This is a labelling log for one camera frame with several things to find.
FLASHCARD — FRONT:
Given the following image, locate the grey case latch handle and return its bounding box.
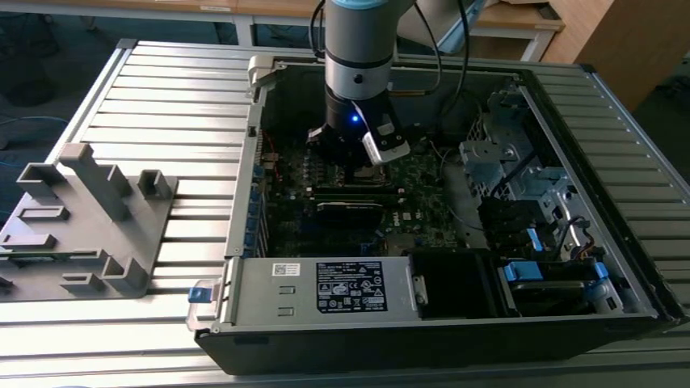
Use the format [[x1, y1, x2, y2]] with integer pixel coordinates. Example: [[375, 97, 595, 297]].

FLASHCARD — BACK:
[[246, 55, 278, 88]]

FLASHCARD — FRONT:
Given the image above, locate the grey parts rack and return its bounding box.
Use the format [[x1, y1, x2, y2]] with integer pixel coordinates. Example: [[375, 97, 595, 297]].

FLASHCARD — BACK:
[[0, 141, 180, 302]]

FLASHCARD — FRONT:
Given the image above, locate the bronze chipset heatsink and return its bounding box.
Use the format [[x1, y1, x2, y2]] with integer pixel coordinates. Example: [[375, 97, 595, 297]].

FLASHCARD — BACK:
[[385, 234, 418, 256]]

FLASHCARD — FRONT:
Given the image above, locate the wooden cabinet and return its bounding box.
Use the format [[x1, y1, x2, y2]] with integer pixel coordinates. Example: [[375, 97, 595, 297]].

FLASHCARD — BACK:
[[542, 0, 690, 112]]

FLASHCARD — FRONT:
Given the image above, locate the blue floor cable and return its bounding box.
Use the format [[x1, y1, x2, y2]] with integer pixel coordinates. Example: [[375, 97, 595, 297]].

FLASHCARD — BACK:
[[0, 115, 71, 171]]

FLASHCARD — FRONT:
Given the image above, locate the black RAM slot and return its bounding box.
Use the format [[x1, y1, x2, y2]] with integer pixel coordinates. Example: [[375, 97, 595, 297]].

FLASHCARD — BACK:
[[313, 184, 395, 194], [313, 192, 401, 203]]

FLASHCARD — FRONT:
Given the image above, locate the black hard disk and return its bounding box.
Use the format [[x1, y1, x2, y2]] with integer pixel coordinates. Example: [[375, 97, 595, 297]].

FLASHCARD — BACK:
[[509, 280, 591, 317]]

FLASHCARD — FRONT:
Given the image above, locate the black office chair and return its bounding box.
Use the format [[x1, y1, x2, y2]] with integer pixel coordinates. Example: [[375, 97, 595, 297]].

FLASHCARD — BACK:
[[0, 14, 64, 108]]

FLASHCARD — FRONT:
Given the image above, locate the black open PC case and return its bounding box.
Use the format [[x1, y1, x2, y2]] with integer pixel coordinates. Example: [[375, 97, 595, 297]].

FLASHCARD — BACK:
[[184, 54, 690, 377]]

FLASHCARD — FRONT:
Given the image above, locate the metal disk bay cage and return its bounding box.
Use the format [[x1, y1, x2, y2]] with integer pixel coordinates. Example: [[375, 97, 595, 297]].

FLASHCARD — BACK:
[[458, 78, 546, 203]]

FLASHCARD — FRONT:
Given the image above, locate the CPU socket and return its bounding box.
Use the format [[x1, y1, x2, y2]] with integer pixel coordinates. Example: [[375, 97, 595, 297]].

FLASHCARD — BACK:
[[337, 163, 394, 188]]

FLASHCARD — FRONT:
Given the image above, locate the green motherboard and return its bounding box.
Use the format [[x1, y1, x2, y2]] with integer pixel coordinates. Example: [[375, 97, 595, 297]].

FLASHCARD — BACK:
[[258, 129, 486, 258]]

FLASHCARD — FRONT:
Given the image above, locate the black graphics card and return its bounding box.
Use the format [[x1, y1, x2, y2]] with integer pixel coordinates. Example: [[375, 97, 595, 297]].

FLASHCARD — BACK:
[[315, 200, 385, 227]]

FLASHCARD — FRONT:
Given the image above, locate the coloured wire bundle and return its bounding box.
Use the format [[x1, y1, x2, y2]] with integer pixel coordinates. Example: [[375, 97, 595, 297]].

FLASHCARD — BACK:
[[570, 242, 606, 264]]

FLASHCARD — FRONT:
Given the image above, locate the wooden desk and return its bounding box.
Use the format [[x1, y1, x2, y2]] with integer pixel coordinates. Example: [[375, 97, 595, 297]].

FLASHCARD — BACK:
[[236, 0, 567, 61], [31, 0, 255, 45]]

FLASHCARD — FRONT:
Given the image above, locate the silver power supply unit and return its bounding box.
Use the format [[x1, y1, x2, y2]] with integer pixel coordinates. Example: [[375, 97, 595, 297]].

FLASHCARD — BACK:
[[218, 255, 422, 327]]

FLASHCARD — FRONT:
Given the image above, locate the green RAM stick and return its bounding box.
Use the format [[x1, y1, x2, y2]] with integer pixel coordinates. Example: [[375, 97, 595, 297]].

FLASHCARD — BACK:
[[3, 251, 75, 260]]

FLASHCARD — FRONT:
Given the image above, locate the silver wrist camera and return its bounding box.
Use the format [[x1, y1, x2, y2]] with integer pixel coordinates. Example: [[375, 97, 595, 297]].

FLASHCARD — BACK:
[[361, 120, 413, 167]]

